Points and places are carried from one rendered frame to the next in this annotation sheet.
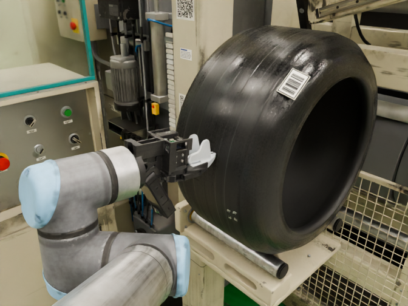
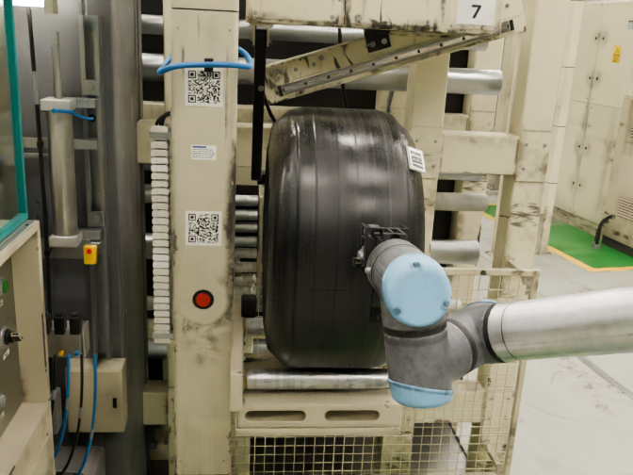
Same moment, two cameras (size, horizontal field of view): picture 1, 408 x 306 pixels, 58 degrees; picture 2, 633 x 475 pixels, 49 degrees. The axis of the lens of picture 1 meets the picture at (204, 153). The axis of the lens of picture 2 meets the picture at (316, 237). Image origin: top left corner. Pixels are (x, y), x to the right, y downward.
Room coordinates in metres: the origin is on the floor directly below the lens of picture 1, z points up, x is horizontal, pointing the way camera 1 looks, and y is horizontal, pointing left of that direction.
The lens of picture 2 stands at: (0.03, 1.03, 1.63)
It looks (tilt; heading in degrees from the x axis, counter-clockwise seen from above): 16 degrees down; 307
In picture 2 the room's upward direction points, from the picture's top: 3 degrees clockwise
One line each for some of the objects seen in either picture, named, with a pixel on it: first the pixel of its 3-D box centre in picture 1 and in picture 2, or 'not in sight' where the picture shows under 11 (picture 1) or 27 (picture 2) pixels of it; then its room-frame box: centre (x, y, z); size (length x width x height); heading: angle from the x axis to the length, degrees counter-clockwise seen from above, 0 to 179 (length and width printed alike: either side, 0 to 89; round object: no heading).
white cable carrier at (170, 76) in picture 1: (178, 107); (164, 236); (1.15, 0.08, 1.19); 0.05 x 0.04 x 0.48; 133
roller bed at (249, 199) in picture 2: not in sight; (226, 241); (1.36, -0.31, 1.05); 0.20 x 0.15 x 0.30; 43
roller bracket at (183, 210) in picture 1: (222, 195); (238, 350); (1.07, -0.06, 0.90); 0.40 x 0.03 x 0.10; 133
